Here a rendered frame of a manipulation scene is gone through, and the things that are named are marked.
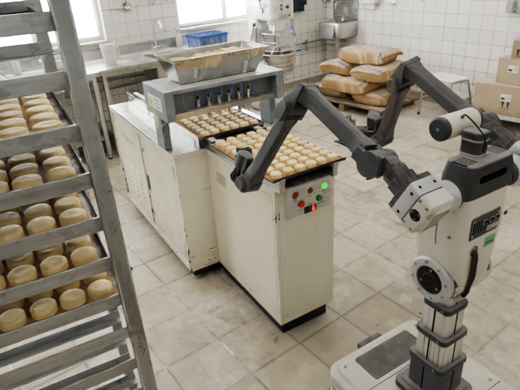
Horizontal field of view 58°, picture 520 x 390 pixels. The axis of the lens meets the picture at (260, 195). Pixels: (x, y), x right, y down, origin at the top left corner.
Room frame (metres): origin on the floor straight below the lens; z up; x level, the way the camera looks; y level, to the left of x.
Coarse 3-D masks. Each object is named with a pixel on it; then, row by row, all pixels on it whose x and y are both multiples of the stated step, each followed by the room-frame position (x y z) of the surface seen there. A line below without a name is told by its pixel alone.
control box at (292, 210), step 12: (312, 180) 1.91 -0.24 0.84; (324, 180) 1.91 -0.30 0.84; (288, 192) 1.81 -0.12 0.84; (300, 192) 1.84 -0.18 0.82; (312, 192) 1.87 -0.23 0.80; (324, 192) 1.91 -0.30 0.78; (288, 204) 1.81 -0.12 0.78; (312, 204) 1.87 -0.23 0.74; (324, 204) 1.91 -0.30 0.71; (288, 216) 1.81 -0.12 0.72
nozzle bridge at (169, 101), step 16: (160, 80) 2.59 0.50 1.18; (208, 80) 2.52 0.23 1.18; (224, 80) 2.49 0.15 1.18; (240, 80) 2.53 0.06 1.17; (256, 80) 2.68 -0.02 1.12; (272, 80) 2.68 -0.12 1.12; (160, 96) 2.36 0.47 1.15; (176, 96) 2.44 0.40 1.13; (192, 96) 2.48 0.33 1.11; (224, 96) 2.58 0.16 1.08; (256, 96) 2.63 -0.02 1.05; (272, 96) 2.67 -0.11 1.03; (160, 112) 2.40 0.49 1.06; (176, 112) 2.42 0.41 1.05; (192, 112) 2.42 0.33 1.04; (208, 112) 2.47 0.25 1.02; (272, 112) 2.75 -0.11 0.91; (160, 128) 2.43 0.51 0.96; (160, 144) 2.47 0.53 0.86
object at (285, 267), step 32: (224, 160) 2.22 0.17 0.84; (224, 192) 2.25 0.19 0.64; (256, 192) 1.94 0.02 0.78; (224, 224) 2.29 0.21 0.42; (256, 224) 1.96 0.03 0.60; (288, 224) 1.84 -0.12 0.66; (320, 224) 1.94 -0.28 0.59; (224, 256) 2.33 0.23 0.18; (256, 256) 1.99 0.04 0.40; (288, 256) 1.84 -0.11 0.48; (320, 256) 1.94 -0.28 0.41; (256, 288) 2.01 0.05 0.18; (288, 288) 1.84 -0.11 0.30; (320, 288) 1.93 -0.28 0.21; (288, 320) 1.83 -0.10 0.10
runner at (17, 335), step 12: (96, 300) 0.75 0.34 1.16; (108, 300) 0.76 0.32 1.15; (120, 300) 0.77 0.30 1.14; (72, 312) 0.73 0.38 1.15; (84, 312) 0.74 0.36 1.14; (96, 312) 0.75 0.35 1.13; (36, 324) 0.70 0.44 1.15; (48, 324) 0.71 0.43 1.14; (60, 324) 0.72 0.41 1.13; (0, 336) 0.67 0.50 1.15; (12, 336) 0.68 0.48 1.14; (24, 336) 0.69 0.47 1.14; (0, 348) 0.67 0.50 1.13
